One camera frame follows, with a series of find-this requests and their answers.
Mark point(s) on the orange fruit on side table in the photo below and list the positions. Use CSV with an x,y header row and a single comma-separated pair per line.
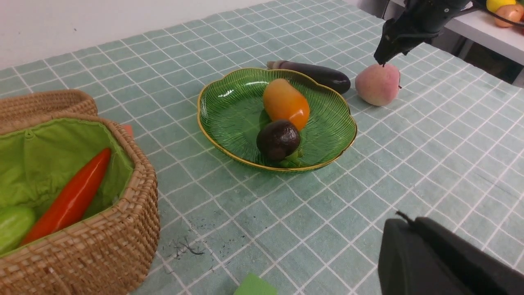
x,y
513,13

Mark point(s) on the woven wicker basket lid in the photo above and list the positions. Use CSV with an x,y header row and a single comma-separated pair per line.
x,y
16,111

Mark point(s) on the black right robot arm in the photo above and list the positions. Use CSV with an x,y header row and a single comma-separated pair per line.
x,y
448,9

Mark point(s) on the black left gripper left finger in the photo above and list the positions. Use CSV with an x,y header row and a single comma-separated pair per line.
x,y
408,265

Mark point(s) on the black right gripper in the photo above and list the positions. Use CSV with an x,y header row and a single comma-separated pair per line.
x,y
405,33

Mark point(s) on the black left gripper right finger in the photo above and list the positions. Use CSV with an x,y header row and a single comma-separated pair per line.
x,y
479,272

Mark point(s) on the orange yellow plastic mango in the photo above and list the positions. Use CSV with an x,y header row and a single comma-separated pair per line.
x,y
282,101

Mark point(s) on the woven wicker basket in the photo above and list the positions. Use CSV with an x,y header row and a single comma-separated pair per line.
x,y
111,249

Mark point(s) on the dark purple plastic mangosteen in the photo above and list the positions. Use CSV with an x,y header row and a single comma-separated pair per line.
x,y
279,142

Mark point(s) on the pink plastic peach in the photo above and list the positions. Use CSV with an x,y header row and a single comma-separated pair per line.
x,y
378,85

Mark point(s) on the orange foam cube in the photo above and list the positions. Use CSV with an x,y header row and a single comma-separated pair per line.
x,y
128,129

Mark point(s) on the yellow fruit on side table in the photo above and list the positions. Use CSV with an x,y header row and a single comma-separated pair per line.
x,y
494,5

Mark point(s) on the green foam cube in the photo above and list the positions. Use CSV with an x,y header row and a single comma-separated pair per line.
x,y
254,285

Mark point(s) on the white side table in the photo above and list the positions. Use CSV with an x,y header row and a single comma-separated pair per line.
x,y
478,27

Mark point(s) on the green plastic chayote gourd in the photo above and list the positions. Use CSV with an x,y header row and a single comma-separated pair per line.
x,y
15,223

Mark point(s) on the orange plastic carrot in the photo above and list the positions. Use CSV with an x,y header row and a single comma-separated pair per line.
x,y
74,199

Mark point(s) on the checkered teal tablecloth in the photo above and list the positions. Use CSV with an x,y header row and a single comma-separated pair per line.
x,y
449,147

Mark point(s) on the green leaf-shaped glass plate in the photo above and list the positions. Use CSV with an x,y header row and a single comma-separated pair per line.
x,y
231,114

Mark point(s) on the purple plastic eggplant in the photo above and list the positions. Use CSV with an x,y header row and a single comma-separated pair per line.
x,y
331,78

